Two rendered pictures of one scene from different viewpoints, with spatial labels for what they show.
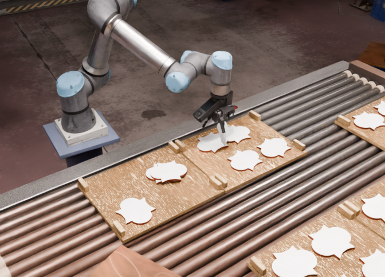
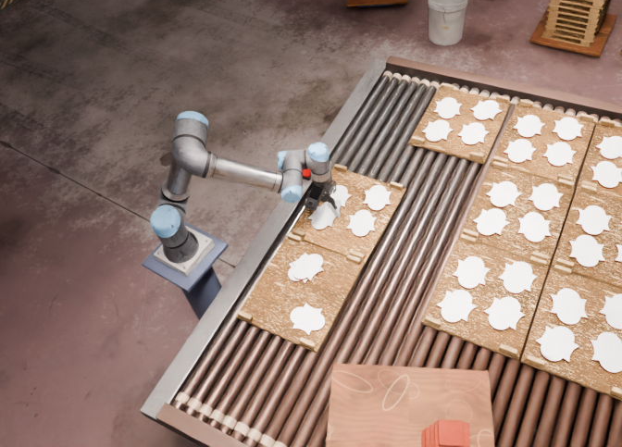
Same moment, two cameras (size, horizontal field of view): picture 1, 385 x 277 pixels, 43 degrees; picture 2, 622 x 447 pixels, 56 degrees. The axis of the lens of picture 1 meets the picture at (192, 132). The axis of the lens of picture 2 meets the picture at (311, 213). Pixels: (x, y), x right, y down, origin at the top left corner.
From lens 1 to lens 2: 93 cm
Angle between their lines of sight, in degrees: 22
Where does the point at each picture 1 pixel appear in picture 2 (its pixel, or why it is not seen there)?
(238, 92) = (244, 91)
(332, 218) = (460, 250)
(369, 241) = (496, 257)
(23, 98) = (11, 198)
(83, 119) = (190, 245)
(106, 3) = (195, 149)
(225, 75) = (326, 165)
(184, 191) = (332, 279)
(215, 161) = (337, 235)
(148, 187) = (300, 290)
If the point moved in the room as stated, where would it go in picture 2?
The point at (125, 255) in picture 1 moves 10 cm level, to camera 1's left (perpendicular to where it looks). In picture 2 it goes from (343, 370) to (317, 385)
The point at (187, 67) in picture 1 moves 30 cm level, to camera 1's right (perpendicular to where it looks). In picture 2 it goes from (295, 176) to (366, 142)
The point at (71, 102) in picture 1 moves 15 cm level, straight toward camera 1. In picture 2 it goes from (176, 238) to (198, 259)
